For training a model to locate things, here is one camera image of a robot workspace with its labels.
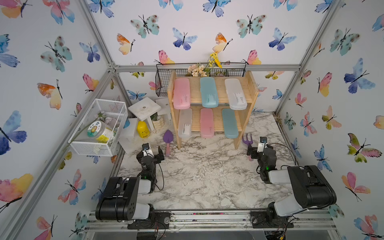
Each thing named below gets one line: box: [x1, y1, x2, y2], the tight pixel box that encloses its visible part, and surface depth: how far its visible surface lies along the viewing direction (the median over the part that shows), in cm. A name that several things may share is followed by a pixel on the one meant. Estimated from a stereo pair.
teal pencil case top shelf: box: [200, 77, 219, 108], surface depth 71 cm
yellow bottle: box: [137, 120, 150, 139], surface depth 98 cm
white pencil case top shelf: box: [224, 78, 248, 111], surface depth 69 cm
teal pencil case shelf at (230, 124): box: [222, 108, 239, 139], surface depth 89 cm
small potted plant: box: [150, 112, 165, 131], surface depth 109 cm
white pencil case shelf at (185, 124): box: [178, 108, 193, 138], surface depth 86 cm
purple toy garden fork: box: [242, 133, 253, 146], surface depth 106 cm
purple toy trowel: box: [163, 129, 174, 156], surface depth 107 cm
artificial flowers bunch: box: [187, 52, 223, 77], surface depth 84 cm
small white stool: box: [127, 96, 162, 132], surface depth 95 cm
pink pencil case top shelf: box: [173, 78, 191, 110], surface depth 68 cm
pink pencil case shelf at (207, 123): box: [200, 108, 215, 139], surface depth 88 cm
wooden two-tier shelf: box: [167, 70, 259, 150], surface depth 75 cm
